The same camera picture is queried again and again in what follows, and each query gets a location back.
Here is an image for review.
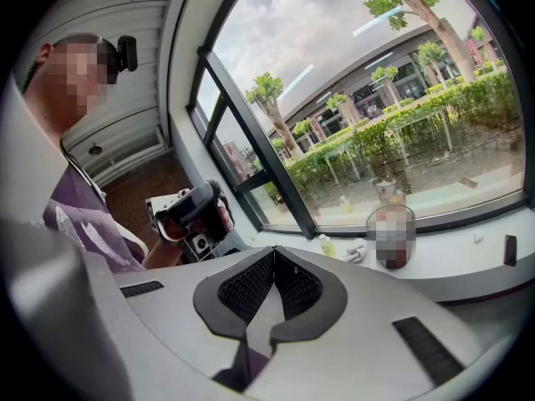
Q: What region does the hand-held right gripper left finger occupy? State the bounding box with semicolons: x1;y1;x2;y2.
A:
192;246;276;339

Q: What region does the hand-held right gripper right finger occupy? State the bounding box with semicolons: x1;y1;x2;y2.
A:
269;246;349;344

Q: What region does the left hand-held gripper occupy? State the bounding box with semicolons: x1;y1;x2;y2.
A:
145;180;234;263

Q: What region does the white cloth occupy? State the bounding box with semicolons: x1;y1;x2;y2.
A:
343;238;371;265

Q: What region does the black mesh waste bin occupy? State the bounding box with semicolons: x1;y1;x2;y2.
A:
365;205;418;271

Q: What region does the person's left forearm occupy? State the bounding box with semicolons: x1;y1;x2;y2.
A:
141;238;187;272

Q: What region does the person's left hand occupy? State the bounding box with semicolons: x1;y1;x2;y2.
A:
156;188;234;246

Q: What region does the yellow liquid bottle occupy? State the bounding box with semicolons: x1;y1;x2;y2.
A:
319;234;338;259

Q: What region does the red brick building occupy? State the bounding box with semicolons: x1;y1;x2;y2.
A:
223;140;256;175

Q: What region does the person's purple shirt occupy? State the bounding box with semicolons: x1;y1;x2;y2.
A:
41;167;147;274

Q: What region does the pruned street tree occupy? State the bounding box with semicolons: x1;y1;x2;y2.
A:
245;72;305;162

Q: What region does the outdoor metal table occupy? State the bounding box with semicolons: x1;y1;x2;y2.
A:
322;144;365;187
388;105;455;170

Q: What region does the person's head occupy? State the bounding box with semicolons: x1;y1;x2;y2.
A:
23;33;120;141

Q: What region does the black rectangular object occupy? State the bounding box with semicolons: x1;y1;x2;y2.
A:
503;235;518;267

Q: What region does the dark grey building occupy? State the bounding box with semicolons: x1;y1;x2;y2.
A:
267;23;505;141

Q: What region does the green hedge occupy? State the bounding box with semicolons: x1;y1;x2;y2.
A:
262;71;523;202

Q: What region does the thick-trunk tree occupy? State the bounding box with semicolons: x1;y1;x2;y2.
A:
363;0;477;73

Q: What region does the black head-mounted camera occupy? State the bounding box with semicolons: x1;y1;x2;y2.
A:
115;34;139;74

